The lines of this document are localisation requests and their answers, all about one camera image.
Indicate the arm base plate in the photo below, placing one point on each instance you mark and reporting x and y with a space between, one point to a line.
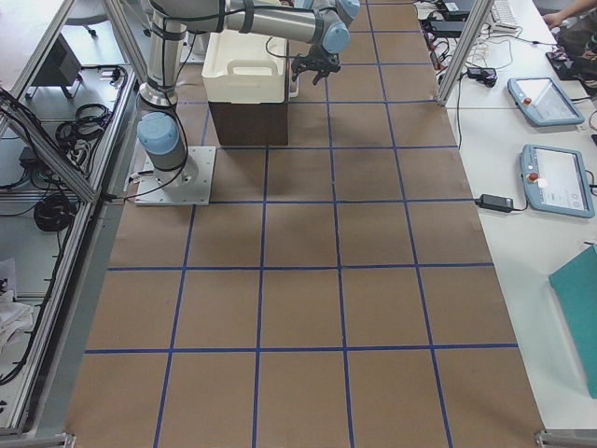
192 186

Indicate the cream plastic tray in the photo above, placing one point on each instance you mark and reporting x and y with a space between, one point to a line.
244 68

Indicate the upper teach pendant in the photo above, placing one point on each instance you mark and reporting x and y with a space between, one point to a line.
543 102

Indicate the wooden drawer with white handle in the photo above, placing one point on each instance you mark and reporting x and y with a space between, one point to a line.
293 82

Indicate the lower teach pendant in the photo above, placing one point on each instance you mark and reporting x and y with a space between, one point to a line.
554 180

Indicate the aluminium frame post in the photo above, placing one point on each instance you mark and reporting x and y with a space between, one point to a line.
478 15

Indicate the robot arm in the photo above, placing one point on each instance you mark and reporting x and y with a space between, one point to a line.
324 25

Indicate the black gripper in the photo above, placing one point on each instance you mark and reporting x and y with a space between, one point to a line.
320 63

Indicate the black power adapter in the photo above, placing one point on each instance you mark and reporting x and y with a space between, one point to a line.
495 203

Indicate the dark wooden drawer cabinet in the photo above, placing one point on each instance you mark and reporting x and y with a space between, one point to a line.
251 125

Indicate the teach pendant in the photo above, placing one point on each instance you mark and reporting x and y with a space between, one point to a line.
554 180
543 102

